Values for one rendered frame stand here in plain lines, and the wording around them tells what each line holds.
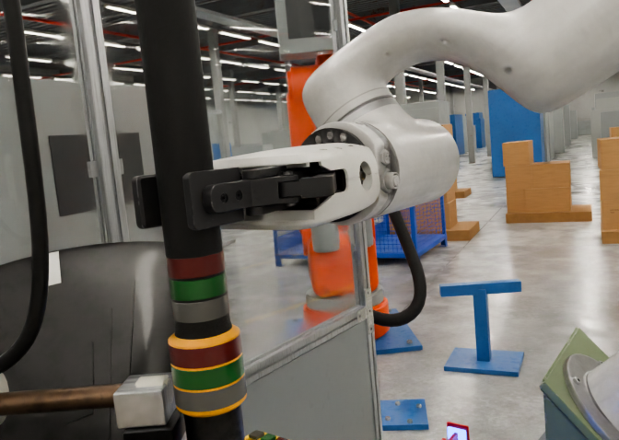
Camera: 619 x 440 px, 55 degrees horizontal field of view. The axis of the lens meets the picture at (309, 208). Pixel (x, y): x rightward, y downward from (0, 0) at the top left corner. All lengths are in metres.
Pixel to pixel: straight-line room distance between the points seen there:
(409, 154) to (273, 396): 1.13
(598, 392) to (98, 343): 0.75
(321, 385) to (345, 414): 0.17
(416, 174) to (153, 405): 0.28
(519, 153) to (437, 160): 9.03
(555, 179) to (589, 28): 9.09
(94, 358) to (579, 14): 0.44
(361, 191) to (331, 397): 1.38
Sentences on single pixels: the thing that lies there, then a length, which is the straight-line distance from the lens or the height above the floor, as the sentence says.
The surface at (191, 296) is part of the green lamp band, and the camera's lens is 0.35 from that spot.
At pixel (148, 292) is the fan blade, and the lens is 0.50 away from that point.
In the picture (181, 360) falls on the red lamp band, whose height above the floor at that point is 1.40.
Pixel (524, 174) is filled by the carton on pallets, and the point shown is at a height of 0.73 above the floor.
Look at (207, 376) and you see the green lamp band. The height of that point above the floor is 1.39.
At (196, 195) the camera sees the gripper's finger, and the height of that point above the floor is 1.49.
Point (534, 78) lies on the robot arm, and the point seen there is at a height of 1.55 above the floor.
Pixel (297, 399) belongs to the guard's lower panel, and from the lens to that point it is 1.64.
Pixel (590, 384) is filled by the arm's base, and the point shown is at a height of 1.11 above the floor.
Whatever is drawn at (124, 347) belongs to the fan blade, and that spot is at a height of 1.38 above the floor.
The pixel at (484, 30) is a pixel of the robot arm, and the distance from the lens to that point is 0.51.
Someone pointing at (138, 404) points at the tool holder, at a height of 1.37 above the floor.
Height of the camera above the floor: 1.52
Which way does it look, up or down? 6 degrees down
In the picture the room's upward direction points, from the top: 5 degrees counter-clockwise
